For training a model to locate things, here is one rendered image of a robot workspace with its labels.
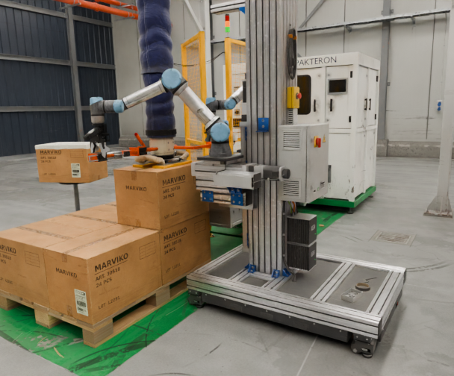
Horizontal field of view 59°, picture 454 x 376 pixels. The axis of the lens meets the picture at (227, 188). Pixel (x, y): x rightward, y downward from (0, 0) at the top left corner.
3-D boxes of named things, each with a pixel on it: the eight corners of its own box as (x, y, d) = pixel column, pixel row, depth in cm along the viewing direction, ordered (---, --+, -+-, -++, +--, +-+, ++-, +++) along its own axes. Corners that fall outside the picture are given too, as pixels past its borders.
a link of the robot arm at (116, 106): (125, 100, 249) (107, 100, 249) (120, 99, 238) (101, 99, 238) (125, 113, 251) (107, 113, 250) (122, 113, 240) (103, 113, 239)
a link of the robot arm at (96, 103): (101, 96, 237) (87, 97, 237) (103, 116, 239) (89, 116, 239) (105, 97, 245) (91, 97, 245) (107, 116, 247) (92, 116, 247)
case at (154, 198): (169, 206, 342) (167, 159, 334) (209, 210, 321) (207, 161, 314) (117, 223, 291) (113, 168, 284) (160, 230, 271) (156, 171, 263)
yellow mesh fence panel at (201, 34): (186, 218, 509) (178, 44, 469) (193, 217, 512) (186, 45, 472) (206, 238, 428) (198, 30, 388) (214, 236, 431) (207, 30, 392)
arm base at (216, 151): (236, 154, 266) (236, 139, 264) (224, 157, 253) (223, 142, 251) (217, 154, 274) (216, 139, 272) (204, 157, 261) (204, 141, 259)
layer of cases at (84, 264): (124, 240, 381) (121, 199, 373) (210, 258, 329) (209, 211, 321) (-3, 289, 282) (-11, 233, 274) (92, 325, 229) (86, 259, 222)
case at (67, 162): (39, 182, 434) (34, 145, 427) (61, 176, 473) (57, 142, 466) (89, 183, 422) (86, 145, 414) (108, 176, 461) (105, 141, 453)
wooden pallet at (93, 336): (125, 254, 384) (124, 240, 381) (211, 274, 331) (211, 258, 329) (-1, 307, 285) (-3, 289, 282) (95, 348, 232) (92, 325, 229)
